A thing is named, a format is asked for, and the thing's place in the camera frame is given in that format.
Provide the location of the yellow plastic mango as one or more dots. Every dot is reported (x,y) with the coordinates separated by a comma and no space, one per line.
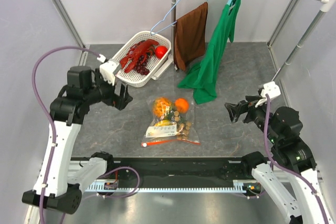
(163,123)

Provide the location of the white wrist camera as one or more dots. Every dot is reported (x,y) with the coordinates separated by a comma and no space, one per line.
(108,69)
(271,89)

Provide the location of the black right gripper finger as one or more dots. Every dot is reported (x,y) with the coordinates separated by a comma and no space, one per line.
(240,108)
(234,115)

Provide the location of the white slotted cable duct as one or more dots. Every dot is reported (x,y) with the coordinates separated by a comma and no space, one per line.
(174,186)

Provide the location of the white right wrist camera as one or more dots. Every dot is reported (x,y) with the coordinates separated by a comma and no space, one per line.
(271,89)

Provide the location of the red plastic lobster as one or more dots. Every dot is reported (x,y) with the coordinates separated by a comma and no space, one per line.
(142,48)

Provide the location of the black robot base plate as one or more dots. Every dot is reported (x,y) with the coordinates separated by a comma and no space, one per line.
(180,168)

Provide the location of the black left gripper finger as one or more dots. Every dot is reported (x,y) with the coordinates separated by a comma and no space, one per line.
(124,101)
(124,90)

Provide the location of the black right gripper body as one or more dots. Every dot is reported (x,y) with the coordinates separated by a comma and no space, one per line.
(259,112)

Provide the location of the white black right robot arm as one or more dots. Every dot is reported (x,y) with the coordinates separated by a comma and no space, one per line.
(288,173)

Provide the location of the white perforated plastic basket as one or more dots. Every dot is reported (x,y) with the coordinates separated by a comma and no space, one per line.
(154,64)

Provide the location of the clear zip top bag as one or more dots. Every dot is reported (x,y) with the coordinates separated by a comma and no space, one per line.
(166,134)

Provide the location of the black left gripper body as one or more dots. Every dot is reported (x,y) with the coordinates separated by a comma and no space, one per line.
(115,99)

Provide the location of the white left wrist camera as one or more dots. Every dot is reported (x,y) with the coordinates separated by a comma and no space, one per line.
(108,69)

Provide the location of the light blue wire hanger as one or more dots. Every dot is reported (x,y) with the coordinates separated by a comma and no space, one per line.
(172,11)

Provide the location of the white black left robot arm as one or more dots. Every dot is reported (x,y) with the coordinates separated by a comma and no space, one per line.
(54,189)

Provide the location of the brown towel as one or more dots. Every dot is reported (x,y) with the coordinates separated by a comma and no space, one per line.
(189,41)

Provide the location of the tan plastic longan bunch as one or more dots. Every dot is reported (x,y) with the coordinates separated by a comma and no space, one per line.
(183,125)

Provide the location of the dark purple plastic grapes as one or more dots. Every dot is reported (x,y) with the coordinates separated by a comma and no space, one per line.
(141,66)

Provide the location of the orange plastic pineapple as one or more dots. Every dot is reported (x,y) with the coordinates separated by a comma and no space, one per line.
(163,108)

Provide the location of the red plastic tomato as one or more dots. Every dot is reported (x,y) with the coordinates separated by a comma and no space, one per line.
(160,51)

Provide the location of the orange plastic orange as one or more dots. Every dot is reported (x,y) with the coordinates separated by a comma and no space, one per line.
(182,105)

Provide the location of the green t-shirt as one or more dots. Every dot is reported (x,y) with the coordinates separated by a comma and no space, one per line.
(202,76)

